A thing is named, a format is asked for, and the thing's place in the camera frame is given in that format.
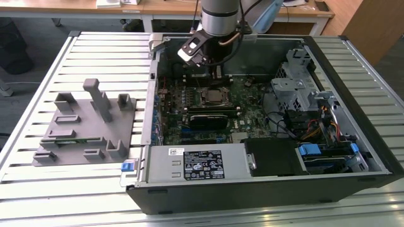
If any silver topped CPU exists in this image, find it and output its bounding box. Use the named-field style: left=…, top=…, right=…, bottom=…
left=202, top=90, right=229, bottom=105

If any CPU socket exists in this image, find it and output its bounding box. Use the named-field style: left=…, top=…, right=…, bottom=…
left=198, top=87, right=234, bottom=107

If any black RAM slot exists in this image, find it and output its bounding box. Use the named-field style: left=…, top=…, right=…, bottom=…
left=185, top=74, right=234, bottom=79
left=190, top=112, right=242, bottom=118
left=185, top=77, right=234, bottom=82
left=189, top=106, right=238, bottom=110
left=185, top=79, right=234, bottom=85
left=189, top=110, right=241, bottom=114
left=189, top=108, right=239, bottom=112

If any silver perforated drive cage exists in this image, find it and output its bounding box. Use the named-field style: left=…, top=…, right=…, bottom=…
left=270, top=48, right=321, bottom=113

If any green motherboard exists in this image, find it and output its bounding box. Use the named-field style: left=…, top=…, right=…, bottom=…
left=157, top=75, right=277, bottom=145

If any black graphics card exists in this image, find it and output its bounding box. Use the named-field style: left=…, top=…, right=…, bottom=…
left=189, top=113, right=230, bottom=131

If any silver finned chipset heatsink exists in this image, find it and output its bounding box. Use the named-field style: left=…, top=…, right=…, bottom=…
left=233, top=132, right=250, bottom=143

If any black plastic shroud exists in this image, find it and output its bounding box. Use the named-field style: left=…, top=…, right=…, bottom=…
left=245, top=138, right=306, bottom=177

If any wooden cabinet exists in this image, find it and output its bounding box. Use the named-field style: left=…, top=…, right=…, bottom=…
left=322, top=0, right=404, bottom=68

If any blue disk carrier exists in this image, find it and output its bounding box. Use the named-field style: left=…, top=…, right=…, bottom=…
left=297, top=142, right=361, bottom=158

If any silver power supply unit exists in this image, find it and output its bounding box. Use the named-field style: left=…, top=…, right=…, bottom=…
left=146, top=143, right=255, bottom=184

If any grey parts rack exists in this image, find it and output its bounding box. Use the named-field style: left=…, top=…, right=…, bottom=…
left=31, top=78, right=139, bottom=168

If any blue case latch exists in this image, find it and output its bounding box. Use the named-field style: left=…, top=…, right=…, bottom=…
left=121, top=159, right=137, bottom=173

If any green RAM stick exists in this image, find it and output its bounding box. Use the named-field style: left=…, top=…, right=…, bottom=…
left=54, top=137, right=102, bottom=144

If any black PC case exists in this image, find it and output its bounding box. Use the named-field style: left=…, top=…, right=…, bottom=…
left=119, top=33, right=404, bottom=216

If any silver disk bay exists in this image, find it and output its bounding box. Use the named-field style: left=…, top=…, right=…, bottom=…
left=295, top=140, right=371, bottom=175

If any black round bin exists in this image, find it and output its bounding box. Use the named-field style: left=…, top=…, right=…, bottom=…
left=0, top=18, right=35, bottom=75

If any grey desk foot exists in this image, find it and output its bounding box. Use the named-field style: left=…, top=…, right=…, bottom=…
left=0, top=70, right=17, bottom=97

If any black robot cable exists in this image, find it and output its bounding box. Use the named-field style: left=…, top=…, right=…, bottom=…
left=218, top=0, right=259, bottom=67

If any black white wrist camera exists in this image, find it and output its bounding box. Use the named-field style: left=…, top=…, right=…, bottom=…
left=177, top=32, right=213, bottom=69

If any grey case handle bracket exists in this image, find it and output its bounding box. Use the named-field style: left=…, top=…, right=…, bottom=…
left=147, top=33, right=166, bottom=60

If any coloured power wire bundle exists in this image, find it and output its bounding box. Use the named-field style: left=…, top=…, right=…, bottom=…
left=302, top=105, right=345, bottom=142

